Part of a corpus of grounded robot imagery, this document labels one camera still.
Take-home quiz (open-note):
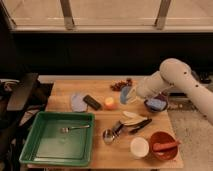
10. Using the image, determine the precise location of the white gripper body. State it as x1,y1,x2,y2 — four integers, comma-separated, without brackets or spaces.
130,76,156,99

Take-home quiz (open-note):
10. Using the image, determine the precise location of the light blue cup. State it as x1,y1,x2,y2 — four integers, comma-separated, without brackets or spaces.
120,86,131,104

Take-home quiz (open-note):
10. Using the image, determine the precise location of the white cup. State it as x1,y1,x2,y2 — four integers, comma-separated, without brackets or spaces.
130,137,149,159

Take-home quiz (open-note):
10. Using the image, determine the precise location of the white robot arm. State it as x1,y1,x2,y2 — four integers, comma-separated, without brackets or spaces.
127,58,213,125

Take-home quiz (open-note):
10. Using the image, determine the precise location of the green plastic tray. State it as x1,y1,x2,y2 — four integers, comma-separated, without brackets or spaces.
19,112,95,167

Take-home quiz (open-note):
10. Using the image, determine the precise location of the dark purple bowl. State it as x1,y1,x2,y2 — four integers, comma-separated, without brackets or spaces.
144,94,168,112

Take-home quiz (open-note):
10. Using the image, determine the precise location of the blue sponge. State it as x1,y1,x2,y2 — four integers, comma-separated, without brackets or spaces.
146,98,167,111

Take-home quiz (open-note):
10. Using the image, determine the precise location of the bunch of brown grapes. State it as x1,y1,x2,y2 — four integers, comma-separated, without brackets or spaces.
110,78,133,91

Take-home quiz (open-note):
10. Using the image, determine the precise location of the cream banana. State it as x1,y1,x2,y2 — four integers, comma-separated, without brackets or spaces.
121,111,147,126

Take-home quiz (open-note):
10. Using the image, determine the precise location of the orange fruit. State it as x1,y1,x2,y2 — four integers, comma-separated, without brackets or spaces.
104,97,116,110

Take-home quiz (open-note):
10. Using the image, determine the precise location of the red bowl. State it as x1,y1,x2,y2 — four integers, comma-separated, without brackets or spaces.
149,131,180,161

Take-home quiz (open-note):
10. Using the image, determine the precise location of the black rectangular block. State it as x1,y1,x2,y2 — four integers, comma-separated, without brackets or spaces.
83,95,102,110

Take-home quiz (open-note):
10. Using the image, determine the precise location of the orange carrot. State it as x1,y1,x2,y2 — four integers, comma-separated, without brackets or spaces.
153,141,180,152

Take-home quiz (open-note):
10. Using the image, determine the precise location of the metal ice cream scoop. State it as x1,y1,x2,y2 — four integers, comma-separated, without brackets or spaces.
102,121,124,144

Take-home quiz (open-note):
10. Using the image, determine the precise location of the silver fork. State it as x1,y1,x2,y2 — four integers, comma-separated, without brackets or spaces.
60,125,90,133

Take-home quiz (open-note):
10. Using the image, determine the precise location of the black chair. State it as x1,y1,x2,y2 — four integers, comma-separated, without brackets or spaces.
0,73,50,171

